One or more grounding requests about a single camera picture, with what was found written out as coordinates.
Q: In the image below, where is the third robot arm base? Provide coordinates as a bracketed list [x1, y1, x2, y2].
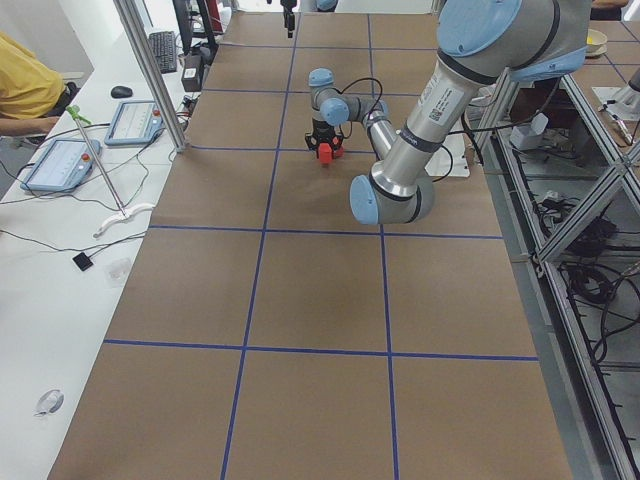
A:
[592, 70, 639, 122]

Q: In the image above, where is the black power adapter box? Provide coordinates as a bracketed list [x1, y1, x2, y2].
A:
[181, 55, 203, 93]

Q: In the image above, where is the black keyboard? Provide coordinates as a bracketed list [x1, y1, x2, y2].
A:
[148, 31, 177, 74]

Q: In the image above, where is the far blue teach pendant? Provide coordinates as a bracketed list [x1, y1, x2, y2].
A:
[104, 100, 164, 147]

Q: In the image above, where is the blue teach pendant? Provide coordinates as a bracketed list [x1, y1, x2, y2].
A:
[104, 100, 164, 147]
[20, 139, 94, 193]

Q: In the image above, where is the black computer mouse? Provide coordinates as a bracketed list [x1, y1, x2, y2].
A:
[110, 85, 133, 99]

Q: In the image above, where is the brown paper table mat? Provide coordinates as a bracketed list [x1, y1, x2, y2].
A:
[50, 14, 572, 479]

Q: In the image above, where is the white small box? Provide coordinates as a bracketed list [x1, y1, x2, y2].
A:
[510, 113, 548, 151]

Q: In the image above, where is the near blue teach pendant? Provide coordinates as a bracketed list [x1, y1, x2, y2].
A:
[20, 139, 94, 193]

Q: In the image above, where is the person in yellow shirt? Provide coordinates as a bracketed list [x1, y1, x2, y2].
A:
[1, 32, 79, 137]

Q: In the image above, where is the small black square pad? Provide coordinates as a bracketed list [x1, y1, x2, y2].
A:
[72, 252, 94, 272]

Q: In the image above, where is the clear tape roll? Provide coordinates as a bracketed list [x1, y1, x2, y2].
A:
[34, 389, 65, 417]

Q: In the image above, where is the aluminium frame post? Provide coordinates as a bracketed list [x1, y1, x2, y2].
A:
[113, 0, 186, 153]

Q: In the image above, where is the grabber stick with white handle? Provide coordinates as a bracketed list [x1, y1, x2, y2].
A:
[65, 105, 155, 239]

